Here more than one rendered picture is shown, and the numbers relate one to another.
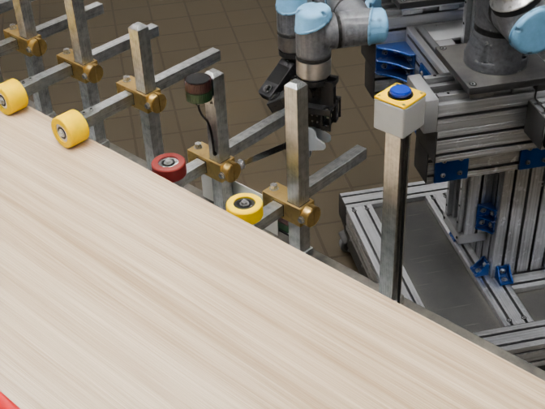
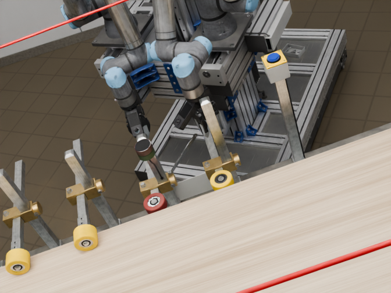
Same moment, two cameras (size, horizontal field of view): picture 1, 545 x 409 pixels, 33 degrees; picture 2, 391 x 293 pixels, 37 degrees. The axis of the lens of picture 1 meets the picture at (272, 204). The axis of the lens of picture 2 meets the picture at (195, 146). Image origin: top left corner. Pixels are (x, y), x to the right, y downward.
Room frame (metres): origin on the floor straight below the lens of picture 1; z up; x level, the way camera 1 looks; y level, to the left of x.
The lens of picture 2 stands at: (0.53, 1.00, 2.42)
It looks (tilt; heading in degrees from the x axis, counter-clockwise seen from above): 43 degrees down; 320
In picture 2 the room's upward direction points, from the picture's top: 23 degrees counter-clockwise
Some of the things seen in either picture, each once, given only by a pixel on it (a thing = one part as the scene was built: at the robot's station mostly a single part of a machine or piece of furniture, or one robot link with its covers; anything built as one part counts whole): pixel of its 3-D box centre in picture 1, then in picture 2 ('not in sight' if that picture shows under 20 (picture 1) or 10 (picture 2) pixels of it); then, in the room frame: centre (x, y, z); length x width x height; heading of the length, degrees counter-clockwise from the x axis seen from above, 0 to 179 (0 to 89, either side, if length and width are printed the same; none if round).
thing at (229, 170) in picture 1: (213, 163); (159, 185); (1.85, 0.14, 0.85); 0.13 x 0.06 x 0.05; 46
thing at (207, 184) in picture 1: (238, 198); (178, 191); (1.83, 0.08, 0.75); 0.26 x 0.01 x 0.10; 46
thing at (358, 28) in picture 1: (358, 23); (194, 53); (1.78, -0.20, 1.23); 0.11 x 0.11 x 0.08; 9
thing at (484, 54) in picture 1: (497, 41); (216, 20); (1.95, -0.55, 1.09); 0.15 x 0.15 x 0.10
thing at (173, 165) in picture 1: (170, 180); (158, 210); (1.78, 0.24, 0.85); 0.08 x 0.08 x 0.11
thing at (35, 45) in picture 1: (25, 41); not in sight; (2.37, 0.68, 0.95); 0.13 x 0.06 x 0.05; 46
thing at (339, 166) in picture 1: (304, 191); (214, 154); (1.74, -0.08, 0.83); 0.43 x 0.03 x 0.04; 136
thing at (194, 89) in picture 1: (198, 83); (143, 147); (1.80, 0.15, 1.09); 0.06 x 0.06 x 0.02
